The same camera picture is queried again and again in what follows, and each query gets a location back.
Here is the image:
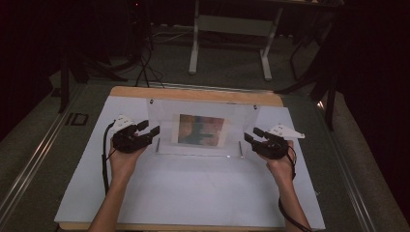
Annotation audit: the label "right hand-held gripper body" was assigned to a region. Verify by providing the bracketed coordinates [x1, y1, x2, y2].
[251, 123, 306, 160]

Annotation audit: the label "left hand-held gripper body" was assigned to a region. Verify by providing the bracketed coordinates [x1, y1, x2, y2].
[110, 114, 153, 155]

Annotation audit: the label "clear acrylic photo frame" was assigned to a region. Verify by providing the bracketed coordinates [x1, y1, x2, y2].
[146, 98, 261, 160]

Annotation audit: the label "colourful painted picture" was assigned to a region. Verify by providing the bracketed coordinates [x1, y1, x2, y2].
[170, 112, 232, 149]

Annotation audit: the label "person's left hand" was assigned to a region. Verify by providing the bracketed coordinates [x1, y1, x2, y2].
[108, 140, 148, 183]

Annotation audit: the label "person's right hand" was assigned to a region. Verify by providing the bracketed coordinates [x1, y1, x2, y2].
[256, 139, 296, 188]

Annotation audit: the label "black rectangular floor plate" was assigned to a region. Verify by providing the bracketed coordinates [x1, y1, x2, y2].
[65, 112, 90, 127]

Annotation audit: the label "black metal stand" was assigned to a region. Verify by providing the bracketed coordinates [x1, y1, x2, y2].
[57, 44, 130, 114]
[274, 38, 340, 132]

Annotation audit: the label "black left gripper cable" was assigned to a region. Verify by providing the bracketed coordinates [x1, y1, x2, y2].
[101, 120, 117, 197]

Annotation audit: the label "black floor cables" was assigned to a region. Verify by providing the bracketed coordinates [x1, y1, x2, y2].
[133, 40, 166, 89]

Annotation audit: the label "metal floor rail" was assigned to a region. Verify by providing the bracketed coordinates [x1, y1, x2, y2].
[313, 101, 379, 232]
[0, 84, 85, 223]

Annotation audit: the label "white metal table frame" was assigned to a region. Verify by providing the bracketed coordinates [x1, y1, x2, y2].
[188, 0, 285, 82]

